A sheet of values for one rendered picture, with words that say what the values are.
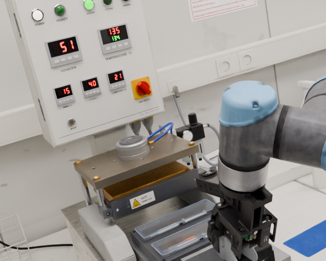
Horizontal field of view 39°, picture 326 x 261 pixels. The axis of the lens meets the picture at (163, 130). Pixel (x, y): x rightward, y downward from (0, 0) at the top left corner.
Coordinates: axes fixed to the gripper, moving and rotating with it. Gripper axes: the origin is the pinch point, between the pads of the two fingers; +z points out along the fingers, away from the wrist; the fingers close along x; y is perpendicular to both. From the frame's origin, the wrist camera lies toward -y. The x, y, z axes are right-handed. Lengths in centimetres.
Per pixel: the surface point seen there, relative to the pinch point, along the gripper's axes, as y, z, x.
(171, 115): -86, 29, 35
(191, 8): -98, -6, 52
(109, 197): -33.0, 7.1, -10.2
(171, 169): -33.4, 6.4, 6.7
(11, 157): -89, 27, -24
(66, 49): -61, -18, -7
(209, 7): -97, -5, 59
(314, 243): -13, 32, 39
